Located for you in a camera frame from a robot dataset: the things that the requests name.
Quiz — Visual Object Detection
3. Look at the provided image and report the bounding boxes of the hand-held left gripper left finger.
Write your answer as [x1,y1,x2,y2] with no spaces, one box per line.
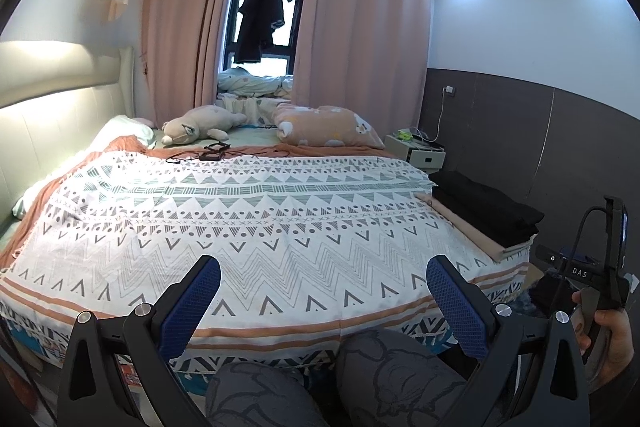
[57,254,222,427]

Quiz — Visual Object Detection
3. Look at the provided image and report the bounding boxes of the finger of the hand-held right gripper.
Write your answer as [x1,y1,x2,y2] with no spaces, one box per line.
[602,195,630,275]

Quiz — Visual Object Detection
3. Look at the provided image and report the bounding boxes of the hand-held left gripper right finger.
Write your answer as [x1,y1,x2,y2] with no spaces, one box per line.
[425,254,591,427]

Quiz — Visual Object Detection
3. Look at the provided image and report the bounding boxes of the large black shirt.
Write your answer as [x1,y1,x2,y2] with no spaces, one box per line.
[428,170,545,229]

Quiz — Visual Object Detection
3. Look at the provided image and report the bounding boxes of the person's right forearm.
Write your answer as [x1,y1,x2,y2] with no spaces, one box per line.
[586,367,632,405]

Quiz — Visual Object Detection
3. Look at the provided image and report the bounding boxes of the stack of folded black clothes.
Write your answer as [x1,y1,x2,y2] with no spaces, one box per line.
[450,202,542,244]

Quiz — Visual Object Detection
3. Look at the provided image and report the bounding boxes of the person's right hand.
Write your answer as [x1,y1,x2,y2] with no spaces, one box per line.
[571,288,636,389]

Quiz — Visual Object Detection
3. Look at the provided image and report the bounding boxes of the black bag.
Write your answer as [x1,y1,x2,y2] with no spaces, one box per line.
[529,276,577,324]

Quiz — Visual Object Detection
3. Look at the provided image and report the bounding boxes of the folded beige cloth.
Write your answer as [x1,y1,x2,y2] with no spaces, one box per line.
[414,191,534,264]

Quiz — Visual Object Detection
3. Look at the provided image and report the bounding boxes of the person's right leg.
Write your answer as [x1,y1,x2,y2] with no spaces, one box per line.
[334,328,482,427]

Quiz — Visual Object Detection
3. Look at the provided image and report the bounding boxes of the person's leg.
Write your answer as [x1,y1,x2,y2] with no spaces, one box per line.
[334,328,482,427]
[204,359,342,427]

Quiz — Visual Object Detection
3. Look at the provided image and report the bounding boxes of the person's left leg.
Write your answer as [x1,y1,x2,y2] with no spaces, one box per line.
[204,359,342,427]

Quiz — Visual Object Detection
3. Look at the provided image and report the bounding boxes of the geometric patterned blanket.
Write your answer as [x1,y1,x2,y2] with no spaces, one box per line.
[0,151,532,389]

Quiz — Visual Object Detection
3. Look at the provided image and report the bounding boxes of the white nightstand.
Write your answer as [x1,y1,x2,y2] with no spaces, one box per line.
[384,134,447,174]

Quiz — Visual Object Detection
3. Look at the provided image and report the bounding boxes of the beige plush toy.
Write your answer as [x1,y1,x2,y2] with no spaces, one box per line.
[160,105,249,146]

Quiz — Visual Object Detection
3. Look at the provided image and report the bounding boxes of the pale green pillow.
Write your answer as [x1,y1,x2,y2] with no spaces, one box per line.
[91,116,157,154]

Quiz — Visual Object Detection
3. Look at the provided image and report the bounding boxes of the peach bear print pillow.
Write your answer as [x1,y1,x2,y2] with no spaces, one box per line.
[271,104,387,151]

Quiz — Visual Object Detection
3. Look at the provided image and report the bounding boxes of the light blue printed duvet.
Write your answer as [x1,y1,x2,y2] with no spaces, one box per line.
[216,66,296,98]

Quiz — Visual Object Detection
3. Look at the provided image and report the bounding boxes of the pink curtain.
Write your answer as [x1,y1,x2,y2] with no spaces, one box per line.
[141,0,250,130]
[291,0,435,148]

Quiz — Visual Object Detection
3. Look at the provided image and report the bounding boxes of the window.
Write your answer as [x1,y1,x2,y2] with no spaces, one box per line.
[226,0,303,74]

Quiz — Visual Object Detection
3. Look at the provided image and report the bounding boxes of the hanging dark jacket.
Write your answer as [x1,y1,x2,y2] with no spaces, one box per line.
[234,0,284,64]

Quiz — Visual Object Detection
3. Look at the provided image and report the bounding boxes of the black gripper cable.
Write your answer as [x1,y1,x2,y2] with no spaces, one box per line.
[573,205,607,269]

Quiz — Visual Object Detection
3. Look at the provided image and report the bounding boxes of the black cables and glasses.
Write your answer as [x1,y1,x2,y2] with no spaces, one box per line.
[166,141,232,164]

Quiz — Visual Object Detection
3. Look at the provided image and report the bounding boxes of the white charging cable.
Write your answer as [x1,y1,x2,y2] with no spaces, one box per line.
[424,92,449,141]

